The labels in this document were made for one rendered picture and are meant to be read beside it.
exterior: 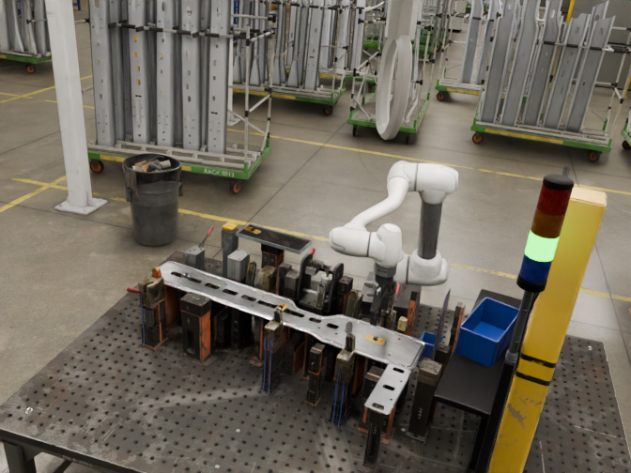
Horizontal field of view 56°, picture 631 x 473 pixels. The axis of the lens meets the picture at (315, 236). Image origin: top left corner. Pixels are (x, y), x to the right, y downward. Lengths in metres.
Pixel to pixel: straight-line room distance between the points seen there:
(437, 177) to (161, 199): 3.01
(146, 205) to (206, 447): 3.10
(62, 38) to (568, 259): 4.90
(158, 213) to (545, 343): 4.03
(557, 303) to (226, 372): 1.65
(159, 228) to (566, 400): 3.61
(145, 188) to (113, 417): 2.82
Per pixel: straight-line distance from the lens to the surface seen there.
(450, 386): 2.44
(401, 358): 2.57
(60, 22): 5.82
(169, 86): 6.89
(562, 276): 1.72
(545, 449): 2.82
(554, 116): 9.53
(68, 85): 5.91
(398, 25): 0.37
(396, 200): 2.65
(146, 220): 5.37
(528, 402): 1.95
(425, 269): 3.16
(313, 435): 2.60
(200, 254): 3.13
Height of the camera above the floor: 2.53
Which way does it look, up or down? 26 degrees down
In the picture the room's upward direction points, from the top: 5 degrees clockwise
